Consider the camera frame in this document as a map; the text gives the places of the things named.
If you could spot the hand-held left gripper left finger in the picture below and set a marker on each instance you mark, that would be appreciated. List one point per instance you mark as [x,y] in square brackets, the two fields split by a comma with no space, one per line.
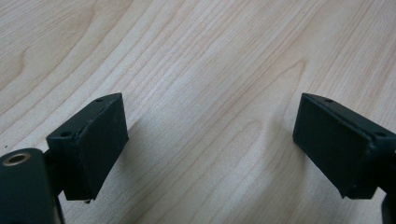
[96,146]

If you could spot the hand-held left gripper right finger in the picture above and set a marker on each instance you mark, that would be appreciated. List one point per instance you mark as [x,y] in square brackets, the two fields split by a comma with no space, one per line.
[336,146]

